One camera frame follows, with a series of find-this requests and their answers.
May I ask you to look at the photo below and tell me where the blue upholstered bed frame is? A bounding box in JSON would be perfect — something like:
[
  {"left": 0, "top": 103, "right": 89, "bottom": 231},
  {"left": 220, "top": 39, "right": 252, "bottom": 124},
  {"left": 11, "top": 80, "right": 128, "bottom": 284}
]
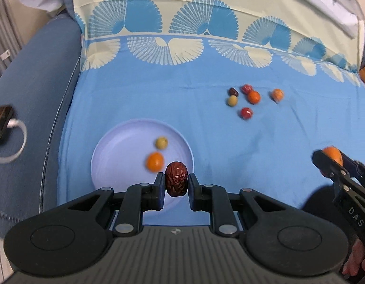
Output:
[{"left": 0, "top": 13, "right": 84, "bottom": 239}]

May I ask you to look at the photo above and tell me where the person's right hand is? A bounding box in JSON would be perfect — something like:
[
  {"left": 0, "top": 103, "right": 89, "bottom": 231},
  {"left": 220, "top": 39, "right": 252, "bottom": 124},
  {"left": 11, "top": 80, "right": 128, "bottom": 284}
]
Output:
[{"left": 342, "top": 238, "right": 365, "bottom": 276}]

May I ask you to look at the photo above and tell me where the blue fan print bedsheet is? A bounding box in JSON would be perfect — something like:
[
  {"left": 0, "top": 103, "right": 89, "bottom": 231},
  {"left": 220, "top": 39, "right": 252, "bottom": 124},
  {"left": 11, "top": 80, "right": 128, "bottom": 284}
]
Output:
[{"left": 57, "top": 0, "right": 365, "bottom": 234}]

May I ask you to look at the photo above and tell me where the grey curtain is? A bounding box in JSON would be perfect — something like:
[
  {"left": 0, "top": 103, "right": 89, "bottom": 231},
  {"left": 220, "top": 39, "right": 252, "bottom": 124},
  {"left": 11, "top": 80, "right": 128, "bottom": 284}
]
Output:
[{"left": 0, "top": 0, "right": 25, "bottom": 76}]

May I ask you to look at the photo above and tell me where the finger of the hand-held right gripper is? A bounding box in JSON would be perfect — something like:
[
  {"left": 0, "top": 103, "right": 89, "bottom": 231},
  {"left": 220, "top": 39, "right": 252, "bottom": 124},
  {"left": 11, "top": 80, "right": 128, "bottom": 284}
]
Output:
[
  {"left": 339, "top": 153, "right": 365, "bottom": 181},
  {"left": 312, "top": 150, "right": 348, "bottom": 184}
]

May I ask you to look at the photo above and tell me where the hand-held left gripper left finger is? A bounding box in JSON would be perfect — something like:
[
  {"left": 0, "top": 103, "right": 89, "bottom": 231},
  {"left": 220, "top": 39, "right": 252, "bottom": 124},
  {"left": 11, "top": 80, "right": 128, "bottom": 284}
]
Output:
[{"left": 57, "top": 172, "right": 166, "bottom": 237}]

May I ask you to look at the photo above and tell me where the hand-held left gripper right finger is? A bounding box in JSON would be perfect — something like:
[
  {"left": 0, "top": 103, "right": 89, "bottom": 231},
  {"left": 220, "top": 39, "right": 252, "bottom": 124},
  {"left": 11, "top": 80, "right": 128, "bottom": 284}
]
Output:
[{"left": 187, "top": 173, "right": 289, "bottom": 237}]

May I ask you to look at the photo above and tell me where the smartphone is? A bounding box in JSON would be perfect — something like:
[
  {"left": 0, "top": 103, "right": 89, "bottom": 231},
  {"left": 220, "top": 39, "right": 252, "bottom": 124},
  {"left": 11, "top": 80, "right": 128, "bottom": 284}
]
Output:
[{"left": 0, "top": 106, "right": 15, "bottom": 143}]

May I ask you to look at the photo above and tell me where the white charging cable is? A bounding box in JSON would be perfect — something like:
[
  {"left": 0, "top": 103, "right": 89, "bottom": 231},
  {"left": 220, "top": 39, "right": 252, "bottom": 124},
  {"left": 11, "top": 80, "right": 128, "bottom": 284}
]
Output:
[{"left": 0, "top": 118, "right": 27, "bottom": 164}]

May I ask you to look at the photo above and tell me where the light purple plate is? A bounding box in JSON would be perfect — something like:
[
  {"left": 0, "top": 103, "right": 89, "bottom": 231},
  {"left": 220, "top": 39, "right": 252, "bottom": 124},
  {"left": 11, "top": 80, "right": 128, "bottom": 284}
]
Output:
[{"left": 92, "top": 119, "right": 195, "bottom": 212}]

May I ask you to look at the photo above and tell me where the wrinkled red date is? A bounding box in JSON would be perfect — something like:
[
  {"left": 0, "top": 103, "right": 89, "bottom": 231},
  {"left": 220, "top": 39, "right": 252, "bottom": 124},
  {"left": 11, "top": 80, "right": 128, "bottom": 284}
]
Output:
[{"left": 165, "top": 161, "right": 189, "bottom": 197}]

